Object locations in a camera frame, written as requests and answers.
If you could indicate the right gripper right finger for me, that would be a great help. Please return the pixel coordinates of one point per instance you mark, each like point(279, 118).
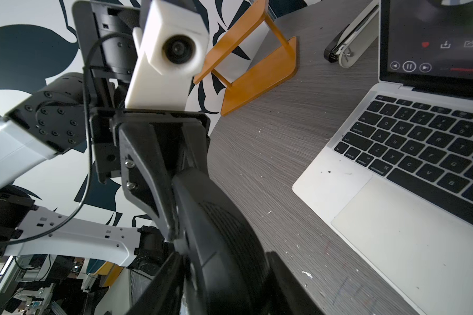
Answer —
point(287, 296)

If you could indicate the black wireless mouse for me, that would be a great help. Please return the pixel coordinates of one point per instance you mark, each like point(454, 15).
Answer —
point(226, 264)

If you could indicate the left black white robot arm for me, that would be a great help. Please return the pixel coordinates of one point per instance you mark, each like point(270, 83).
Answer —
point(56, 119)

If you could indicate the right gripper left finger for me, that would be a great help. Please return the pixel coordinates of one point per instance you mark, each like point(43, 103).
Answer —
point(164, 294)

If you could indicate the black silver stapler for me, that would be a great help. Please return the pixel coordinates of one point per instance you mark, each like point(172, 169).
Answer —
point(351, 43)

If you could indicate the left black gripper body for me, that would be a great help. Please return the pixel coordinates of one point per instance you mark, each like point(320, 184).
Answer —
point(164, 140)

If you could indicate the silver laptop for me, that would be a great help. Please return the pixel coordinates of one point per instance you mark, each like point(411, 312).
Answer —
point(395, 182)

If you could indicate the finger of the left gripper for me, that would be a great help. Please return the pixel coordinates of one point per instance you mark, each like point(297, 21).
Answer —
point(147, 182)
point(193, 147)

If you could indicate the orange two-tier stand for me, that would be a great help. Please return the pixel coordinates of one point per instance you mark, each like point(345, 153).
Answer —
point(248, 55)

